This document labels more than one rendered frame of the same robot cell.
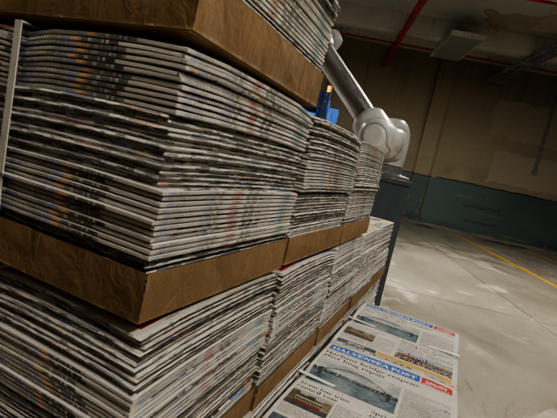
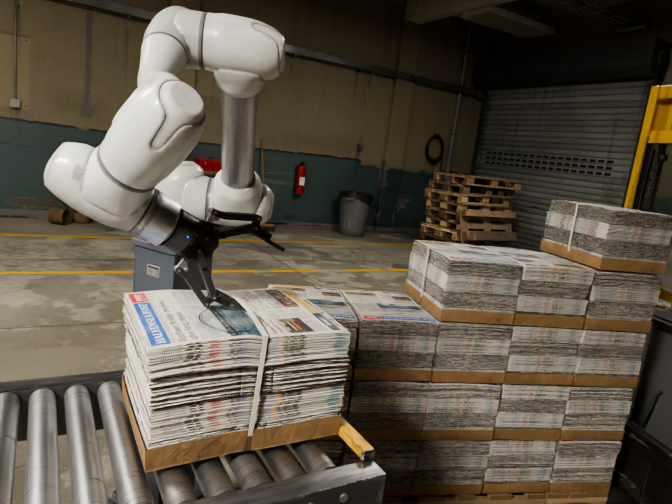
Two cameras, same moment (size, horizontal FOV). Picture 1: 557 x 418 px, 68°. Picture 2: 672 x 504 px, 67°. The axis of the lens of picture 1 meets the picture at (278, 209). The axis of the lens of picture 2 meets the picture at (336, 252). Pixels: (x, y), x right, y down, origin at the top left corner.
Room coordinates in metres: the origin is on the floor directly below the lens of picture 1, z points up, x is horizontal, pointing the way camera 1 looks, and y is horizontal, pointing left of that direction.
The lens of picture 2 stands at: (2.57, 1.25, 1.36)
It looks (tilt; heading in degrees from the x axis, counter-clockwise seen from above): 11 degrees down; 234
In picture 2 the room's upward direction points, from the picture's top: 7 degrees clockwise
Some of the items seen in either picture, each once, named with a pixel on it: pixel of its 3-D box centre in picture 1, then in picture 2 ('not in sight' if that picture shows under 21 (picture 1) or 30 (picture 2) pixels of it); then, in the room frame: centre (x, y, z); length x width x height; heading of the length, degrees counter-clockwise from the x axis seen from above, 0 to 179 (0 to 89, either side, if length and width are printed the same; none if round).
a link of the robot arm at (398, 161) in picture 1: (390, 142); (181, 193); (2.01, -0.46, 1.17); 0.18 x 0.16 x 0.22; 153
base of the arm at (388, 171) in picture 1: (382, 170); not in sight; (2.04, -0.46, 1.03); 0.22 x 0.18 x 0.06; 28
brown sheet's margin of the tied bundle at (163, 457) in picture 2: not in sight; (174, 410); (2.26, 0.35, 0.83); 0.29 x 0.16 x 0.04; 85
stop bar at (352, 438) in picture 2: not in sight; (317, 401); (1.95, 0.39, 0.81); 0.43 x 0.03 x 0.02; 85
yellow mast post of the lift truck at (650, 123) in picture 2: not in sight; (622, 271); (-0.01, 0.07, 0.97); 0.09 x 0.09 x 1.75; 67
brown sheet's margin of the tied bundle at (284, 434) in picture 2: not in sight; (276, 396); (2.05, 0.37, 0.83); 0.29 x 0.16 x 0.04; 85
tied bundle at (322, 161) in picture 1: (239, 172); (526, 284); (0.79, 0.09, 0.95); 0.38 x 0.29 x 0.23; 67
